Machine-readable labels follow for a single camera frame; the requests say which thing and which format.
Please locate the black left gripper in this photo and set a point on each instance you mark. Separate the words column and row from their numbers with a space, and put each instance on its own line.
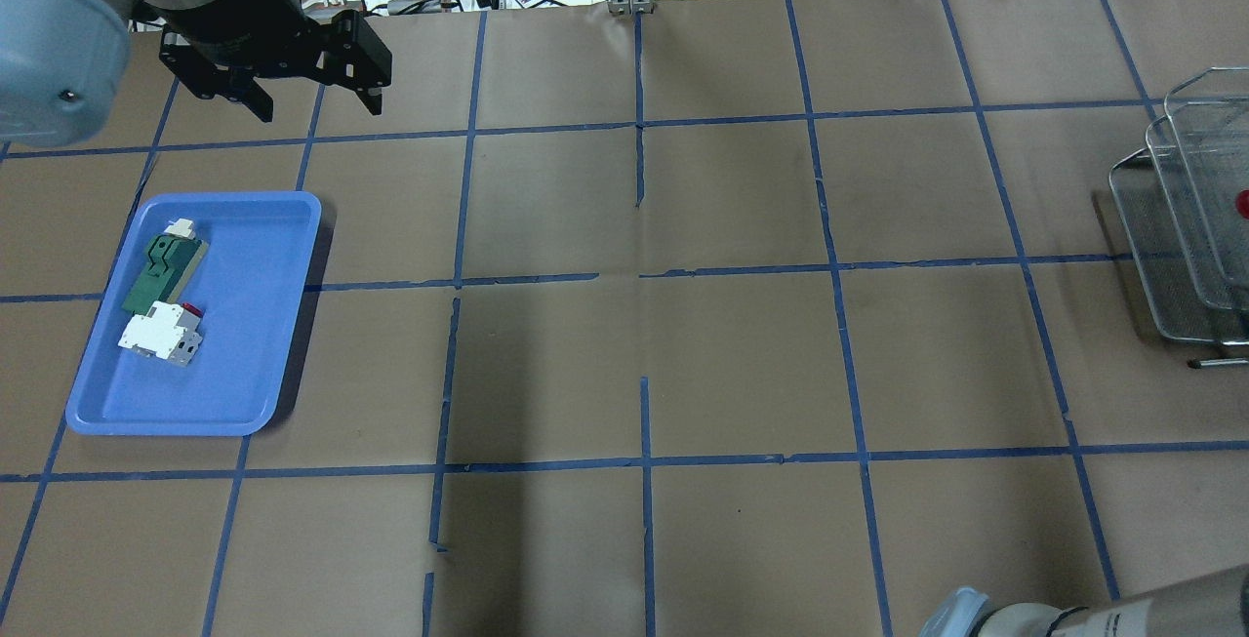
column 226, row 11

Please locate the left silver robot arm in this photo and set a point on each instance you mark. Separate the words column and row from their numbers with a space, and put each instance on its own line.
column 62, row 60

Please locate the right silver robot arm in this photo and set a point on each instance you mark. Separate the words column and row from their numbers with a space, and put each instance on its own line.
column 1211, row 605

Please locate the blue plastic tray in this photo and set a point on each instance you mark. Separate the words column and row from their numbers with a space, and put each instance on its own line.
column 249, row 290

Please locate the green terminal block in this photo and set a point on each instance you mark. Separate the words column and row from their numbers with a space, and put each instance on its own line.
column 169, row 262

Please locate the white circuit breaker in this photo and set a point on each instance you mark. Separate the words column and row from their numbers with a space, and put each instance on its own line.
column 168, row 331

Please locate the wire mesh shelf basket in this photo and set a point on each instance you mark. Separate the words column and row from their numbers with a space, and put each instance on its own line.
column 1175, row 199

